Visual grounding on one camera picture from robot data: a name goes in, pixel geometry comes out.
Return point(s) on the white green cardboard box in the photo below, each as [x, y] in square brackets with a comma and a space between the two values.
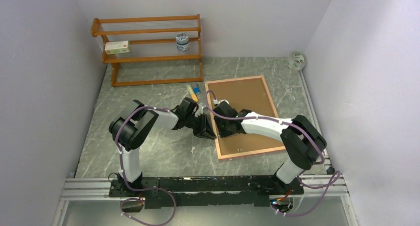
[118, 47]

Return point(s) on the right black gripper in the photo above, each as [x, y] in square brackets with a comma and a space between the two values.
[223, 133]

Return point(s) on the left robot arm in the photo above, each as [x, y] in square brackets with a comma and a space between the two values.
[131, 127]

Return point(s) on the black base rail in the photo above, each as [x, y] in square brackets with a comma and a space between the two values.
[158, 192]

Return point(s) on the pink picture frame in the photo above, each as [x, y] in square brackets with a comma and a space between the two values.
[252, 152]

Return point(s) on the small blue white jar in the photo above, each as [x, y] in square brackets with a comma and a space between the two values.
[182, 41]

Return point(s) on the aluminium extrusion frame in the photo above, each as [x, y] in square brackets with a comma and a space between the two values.
[97, 189]

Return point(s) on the clear tape roll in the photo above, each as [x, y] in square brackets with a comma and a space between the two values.
[297, 61]

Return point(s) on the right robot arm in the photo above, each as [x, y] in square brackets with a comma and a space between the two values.
[302, 141]

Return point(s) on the wooden shelf rack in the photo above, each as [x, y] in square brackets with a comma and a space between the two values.
[162, 47]

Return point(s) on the brown backing board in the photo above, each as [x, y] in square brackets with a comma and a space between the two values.
[249, 96]

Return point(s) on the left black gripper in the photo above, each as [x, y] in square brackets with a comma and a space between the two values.
[204, 126]

